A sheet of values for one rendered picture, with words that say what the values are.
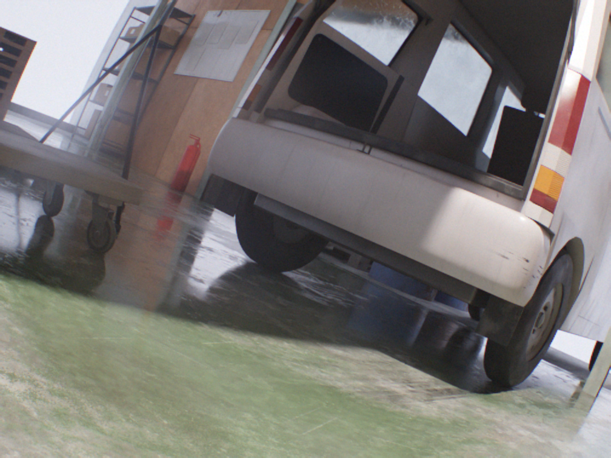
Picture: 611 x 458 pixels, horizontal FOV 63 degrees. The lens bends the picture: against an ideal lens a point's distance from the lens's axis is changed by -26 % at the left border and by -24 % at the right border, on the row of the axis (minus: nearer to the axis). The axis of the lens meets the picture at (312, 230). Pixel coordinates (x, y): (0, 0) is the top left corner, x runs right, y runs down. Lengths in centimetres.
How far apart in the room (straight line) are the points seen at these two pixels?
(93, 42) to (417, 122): 717
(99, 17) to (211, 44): 357
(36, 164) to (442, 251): 115
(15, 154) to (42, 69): 817
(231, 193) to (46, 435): 213
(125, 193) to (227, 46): 492
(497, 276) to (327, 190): 66
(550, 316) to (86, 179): 168
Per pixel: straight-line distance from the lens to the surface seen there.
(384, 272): 479
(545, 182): 177
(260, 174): 225
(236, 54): 626
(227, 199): 264
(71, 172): 146
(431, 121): 351
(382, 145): 215
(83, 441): 64
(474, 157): 402
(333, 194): 200
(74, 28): 963
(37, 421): 64
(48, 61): 951
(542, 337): 231
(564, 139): 182
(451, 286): 196
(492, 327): 186
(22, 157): 135
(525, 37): 371
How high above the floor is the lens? 33
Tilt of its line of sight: 2 degrees down
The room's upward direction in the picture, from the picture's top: 22 degrees clockwise
